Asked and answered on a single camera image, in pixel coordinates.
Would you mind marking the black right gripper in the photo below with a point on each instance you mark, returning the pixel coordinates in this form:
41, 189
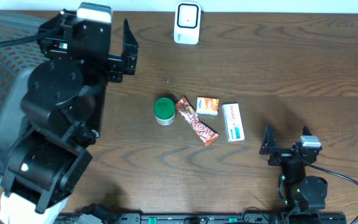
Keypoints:
270, 145

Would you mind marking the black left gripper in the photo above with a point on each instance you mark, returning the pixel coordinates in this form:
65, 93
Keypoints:
112, 60

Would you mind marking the white Panadol box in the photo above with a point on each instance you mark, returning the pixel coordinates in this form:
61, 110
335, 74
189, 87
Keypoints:
233, 122

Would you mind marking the green lid jar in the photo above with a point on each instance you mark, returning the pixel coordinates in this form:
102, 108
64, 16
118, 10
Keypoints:
164, 111

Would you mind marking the red chocolate bar wrapper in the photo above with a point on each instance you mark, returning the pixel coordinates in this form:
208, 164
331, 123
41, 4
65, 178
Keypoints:
204, 132

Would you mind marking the orange small box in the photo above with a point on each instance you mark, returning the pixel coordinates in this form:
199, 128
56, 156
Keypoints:
207, 106

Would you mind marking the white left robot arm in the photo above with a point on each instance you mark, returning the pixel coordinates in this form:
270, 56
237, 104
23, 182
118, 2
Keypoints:
61, 112

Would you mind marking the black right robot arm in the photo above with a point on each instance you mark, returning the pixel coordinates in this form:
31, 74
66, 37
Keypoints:
304, 195

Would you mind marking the white barcode scanner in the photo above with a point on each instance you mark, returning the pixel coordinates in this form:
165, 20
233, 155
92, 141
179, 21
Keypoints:
187, 23

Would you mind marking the grey plastic basket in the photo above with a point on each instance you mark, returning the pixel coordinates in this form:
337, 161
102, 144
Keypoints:
16, 64

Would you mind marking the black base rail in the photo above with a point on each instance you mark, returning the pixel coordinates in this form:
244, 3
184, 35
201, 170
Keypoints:
96, 213

